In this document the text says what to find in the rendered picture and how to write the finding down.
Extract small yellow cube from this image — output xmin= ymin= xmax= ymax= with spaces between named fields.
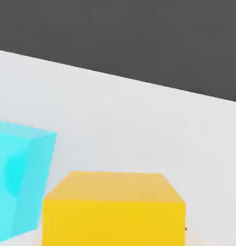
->
xmin=42 ymin=170 xmax=186 ymax=246

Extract large cyan box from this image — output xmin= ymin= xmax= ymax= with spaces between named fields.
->
xmin=0 ymin=119 xmax=58 ymax=245

